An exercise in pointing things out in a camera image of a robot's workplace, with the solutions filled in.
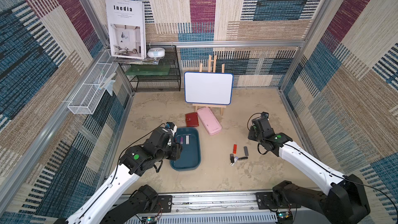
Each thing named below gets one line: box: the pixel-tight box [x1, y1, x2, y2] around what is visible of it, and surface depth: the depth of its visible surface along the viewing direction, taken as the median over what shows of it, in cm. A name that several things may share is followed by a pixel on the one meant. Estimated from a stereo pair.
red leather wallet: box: [185, 112, 199, 128], surface depth 105 cm
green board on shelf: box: [125, 64, 170, 76], surface depth 96 cm
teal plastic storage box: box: [169, 127, 202, 172], surface depth 96 cm
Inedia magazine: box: [106, 0, 147, 60], surface depth 79 cm
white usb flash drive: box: [185, 134, 190, 145], surface depth 96 cm
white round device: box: [147, 47, 166, 59], surface depth 89 cm
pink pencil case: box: [196, 107, 223, 136], surface depth 103 cm
